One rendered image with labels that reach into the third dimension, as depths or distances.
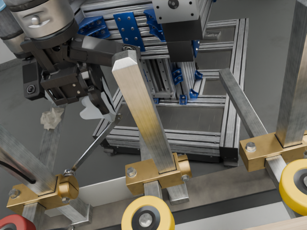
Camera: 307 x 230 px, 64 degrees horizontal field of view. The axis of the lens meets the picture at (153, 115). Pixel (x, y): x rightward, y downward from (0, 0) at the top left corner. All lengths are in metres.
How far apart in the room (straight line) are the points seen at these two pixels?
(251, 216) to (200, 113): 0.86
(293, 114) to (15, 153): 0.48
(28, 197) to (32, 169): 0.10
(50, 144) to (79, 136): 1.29
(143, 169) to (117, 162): 1.13
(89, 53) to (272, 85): 1.63
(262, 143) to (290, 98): 0.13
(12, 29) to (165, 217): 0.54
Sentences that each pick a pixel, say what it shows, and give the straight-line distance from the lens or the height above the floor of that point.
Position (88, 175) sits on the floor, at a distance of 1.70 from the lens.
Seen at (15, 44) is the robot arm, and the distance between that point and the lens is 0.71.
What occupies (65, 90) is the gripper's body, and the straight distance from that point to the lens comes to 0.44.
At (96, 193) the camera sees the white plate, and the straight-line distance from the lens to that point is 0.65.
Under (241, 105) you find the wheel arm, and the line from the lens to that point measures 0.64.
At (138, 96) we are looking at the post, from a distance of 0.35.
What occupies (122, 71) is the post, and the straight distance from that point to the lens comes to 0.33.
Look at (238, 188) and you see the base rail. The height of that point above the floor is 0.70.
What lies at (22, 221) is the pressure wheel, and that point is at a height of 0.91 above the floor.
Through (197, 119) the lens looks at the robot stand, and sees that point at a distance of 1.43.
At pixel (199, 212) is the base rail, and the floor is 0.67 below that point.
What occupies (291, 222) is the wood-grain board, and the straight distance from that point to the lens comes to 0.41.
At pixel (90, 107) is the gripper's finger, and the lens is 0.47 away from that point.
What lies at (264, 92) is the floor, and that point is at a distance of 1.86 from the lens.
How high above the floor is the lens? 1.28
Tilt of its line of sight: 44 degrees down
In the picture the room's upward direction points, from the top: 21 degrees counter-clockwise
